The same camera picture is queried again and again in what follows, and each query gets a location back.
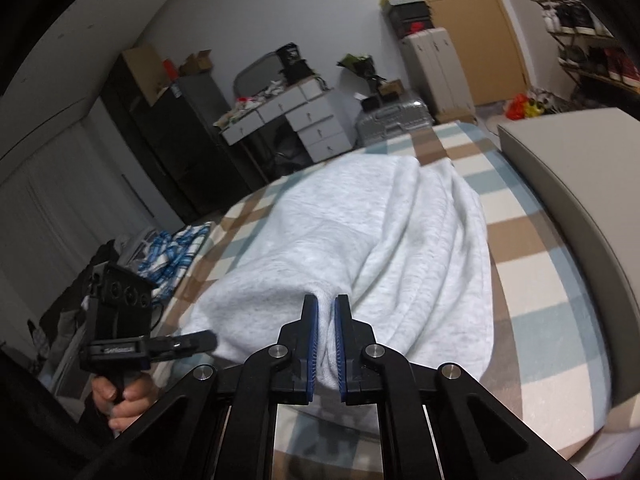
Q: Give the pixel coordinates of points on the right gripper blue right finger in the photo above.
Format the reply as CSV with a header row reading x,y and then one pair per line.
x,y
355,382

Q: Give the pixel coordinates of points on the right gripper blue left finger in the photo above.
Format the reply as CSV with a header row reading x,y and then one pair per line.
x,y
295,380

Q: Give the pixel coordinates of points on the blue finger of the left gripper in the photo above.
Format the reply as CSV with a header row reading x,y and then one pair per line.
x,y
193,343

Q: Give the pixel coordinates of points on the light grey hoodie sweatshirt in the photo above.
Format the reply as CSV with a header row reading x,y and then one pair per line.
x,y
404,242

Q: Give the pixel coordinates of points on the person's left hand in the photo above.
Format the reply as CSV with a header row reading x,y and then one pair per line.
x,y
123,409

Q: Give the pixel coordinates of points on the blue white plaid shirt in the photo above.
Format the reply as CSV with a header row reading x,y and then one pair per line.
x,y
170,256

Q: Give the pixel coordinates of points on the black wardrobe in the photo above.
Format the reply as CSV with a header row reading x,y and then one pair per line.
x,y
190,169

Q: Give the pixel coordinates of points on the silver hard-shell suitcase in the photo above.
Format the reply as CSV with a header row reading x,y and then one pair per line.
x,y
409,113

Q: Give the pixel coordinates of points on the white drawer desk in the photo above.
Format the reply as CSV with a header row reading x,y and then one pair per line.
x,y
314,113

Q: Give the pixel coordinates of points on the white tall suitcase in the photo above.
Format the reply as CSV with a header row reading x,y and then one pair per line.
x,y
436,73

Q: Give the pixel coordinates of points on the arched grey mirror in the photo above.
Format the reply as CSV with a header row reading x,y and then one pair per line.
x,y
258,76

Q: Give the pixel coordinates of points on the wrapped flower bouquet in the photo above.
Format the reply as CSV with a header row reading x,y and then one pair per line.
x,y
363,67

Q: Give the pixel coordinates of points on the open cardboard box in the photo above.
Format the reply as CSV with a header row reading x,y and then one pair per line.
x,y
196,63

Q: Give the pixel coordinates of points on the black gift bag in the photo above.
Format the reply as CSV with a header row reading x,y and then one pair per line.
x,y
294,67

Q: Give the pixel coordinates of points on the red orange toy pile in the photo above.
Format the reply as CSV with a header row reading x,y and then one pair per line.
x,y
530,105

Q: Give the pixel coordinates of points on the beige padded bed headboard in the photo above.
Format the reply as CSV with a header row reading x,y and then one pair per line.
x,y
584,166

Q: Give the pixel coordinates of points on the black shoe box stack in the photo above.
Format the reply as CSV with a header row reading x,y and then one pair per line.
x,y
409,18

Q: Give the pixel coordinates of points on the wooden door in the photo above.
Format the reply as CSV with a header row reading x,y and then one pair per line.
x,y
486,44

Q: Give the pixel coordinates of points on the wooden shoe rack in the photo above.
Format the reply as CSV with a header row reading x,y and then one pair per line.
x,y
587,50

